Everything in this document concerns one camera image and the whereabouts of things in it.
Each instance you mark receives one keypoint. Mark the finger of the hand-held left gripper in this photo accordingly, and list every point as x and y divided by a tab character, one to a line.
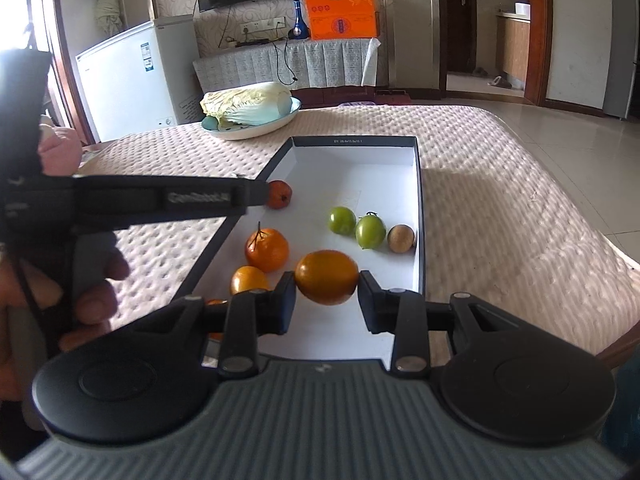
200	197

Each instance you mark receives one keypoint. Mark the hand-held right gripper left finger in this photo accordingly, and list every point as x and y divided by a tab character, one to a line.
287	301

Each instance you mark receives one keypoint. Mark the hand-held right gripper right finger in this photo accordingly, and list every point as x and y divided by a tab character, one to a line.
367	301

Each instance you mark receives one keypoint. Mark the yellow-orange tomato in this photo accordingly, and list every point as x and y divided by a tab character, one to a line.
326	277

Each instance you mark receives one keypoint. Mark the large orange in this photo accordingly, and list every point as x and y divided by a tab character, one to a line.
247	280

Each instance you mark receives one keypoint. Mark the tangerine with stem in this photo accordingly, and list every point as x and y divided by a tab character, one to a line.
267	252

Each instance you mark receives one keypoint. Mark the green tomato with stem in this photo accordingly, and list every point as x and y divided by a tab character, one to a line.
370	232

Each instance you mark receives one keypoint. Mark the brown kiwi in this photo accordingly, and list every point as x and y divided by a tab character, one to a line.
401	238

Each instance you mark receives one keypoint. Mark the small orange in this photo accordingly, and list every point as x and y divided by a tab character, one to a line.
216	303

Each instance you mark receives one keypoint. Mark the wrinkled red plum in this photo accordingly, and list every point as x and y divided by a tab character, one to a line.
280	195

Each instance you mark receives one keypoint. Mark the round green tomato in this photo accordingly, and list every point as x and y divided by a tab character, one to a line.
342	220

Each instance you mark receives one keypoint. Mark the grey box white interior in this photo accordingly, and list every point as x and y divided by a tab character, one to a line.
350	175

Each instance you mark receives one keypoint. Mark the person's left hand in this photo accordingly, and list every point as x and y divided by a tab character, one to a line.
97	300

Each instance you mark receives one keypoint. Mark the blue and white plate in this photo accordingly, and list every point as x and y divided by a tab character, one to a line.
250	133

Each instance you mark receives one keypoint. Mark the napa cabbage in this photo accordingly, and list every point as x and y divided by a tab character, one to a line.
245	102

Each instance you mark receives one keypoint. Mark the white chest freezer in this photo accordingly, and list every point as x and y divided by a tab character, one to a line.
125	90

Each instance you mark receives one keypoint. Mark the grey patterned cloth cover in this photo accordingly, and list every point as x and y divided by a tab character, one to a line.
250	65

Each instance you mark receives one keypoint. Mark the pink quilted table cover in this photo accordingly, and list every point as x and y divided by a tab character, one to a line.
500	210

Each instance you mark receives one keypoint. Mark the black power strip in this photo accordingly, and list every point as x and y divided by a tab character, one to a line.
255	42

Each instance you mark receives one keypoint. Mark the dark wooden television stand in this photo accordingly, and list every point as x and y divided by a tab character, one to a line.
340	96

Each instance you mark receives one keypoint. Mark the blue glass bottle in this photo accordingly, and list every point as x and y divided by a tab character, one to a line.
299	30

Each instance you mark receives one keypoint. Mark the clear plastic bag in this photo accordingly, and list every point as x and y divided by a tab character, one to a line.
370	60

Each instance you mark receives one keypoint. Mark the orange gift box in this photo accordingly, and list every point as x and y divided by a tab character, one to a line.
340	10

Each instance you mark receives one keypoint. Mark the white slipper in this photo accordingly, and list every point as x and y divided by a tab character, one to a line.
495	80

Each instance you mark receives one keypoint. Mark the wooden kitchen counter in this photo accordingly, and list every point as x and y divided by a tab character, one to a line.
515	45

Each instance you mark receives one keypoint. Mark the dark wooden door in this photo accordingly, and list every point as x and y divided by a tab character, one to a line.
460	20

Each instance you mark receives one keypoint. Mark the white container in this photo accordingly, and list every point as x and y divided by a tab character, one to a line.
523	8

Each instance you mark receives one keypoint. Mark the silver refrigerator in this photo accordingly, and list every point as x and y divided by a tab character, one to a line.
622	45

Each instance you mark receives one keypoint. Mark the white wall socket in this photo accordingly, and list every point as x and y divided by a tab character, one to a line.
262	23

